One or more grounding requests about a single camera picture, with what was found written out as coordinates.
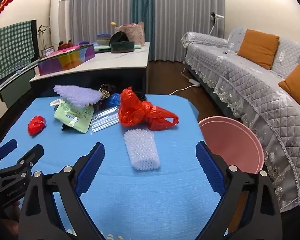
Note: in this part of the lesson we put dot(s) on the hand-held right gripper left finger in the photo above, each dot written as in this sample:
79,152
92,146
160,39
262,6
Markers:
90,170

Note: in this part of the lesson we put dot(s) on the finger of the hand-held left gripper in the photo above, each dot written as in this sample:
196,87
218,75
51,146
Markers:
31,156
7,148

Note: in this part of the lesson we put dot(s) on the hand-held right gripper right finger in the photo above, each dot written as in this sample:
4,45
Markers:
211,167

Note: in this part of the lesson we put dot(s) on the red wrapper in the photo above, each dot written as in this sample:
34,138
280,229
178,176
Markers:
36,125

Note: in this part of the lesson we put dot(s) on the pink bucket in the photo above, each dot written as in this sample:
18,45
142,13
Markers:
230,142

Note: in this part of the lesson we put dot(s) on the clear plastic bag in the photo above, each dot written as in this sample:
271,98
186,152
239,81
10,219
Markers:
103,121

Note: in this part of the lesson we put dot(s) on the white foam net sleeve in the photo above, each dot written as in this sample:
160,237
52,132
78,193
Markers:
142,150

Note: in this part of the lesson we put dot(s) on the white and green packet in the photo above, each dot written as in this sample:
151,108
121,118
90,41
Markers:
72,116

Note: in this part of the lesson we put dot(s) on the blue plastic bag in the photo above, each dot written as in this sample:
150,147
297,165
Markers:
113,100

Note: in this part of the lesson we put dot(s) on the red plastic bag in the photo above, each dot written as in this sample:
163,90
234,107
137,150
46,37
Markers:
137,112

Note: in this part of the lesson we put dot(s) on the purple foam net sheet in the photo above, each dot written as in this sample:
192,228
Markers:
77,95

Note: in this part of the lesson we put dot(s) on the brown floral cloth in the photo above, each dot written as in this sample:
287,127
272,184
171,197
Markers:
106,89

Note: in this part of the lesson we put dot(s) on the blue mat with white print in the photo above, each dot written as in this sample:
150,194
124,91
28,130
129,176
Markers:
140,192

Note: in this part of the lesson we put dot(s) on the television cabinet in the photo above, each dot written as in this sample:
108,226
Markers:
15,87

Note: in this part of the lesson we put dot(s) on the white and blue rod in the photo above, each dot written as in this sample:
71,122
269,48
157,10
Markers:
17,72

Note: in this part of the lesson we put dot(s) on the grey quilted sofa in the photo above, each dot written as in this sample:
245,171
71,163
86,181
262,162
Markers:
252,92

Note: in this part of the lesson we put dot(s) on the white power strip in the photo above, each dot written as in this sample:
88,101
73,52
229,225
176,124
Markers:
193,82

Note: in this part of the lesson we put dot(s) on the green plaid cloth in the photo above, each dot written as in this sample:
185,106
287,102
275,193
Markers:
10,52

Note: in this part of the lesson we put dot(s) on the colourful rectangular box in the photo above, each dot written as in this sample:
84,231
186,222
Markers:
62,62

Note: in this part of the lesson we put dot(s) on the white topped coffee table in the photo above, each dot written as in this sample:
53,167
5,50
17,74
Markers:
110,62

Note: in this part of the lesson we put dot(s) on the black television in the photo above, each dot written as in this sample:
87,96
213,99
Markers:
35,40

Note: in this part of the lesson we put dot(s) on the red brown teapot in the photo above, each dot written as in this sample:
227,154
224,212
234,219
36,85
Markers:
63,45

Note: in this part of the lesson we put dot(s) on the bamboo plant in vase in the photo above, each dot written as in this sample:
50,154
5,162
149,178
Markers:
42,37

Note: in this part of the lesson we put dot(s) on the pale green sheet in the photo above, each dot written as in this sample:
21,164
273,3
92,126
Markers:
101,48

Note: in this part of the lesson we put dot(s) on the orange cushion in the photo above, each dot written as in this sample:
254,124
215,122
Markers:
298,82
258,47

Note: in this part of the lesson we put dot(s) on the green round tin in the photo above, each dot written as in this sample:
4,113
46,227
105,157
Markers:
122,47

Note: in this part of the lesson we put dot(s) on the stack of coloured bowls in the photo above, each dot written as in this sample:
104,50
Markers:
103,40

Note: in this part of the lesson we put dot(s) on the black round lid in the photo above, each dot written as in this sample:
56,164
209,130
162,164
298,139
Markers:
118,37

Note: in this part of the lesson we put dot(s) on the pink lace basket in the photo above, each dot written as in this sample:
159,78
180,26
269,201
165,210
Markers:
136,35

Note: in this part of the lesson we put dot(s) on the white standing air conditioner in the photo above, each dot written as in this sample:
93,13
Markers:
61,12

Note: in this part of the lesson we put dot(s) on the yellow flower ornament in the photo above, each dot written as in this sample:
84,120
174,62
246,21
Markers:
112,24

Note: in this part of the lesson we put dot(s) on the grey curtain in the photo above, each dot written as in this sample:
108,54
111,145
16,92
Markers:
185,17
102,5

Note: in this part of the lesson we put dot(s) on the teal curtain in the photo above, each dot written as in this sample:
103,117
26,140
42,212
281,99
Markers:
143,10

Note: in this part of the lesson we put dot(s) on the small photo frame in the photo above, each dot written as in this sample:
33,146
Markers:
48,51

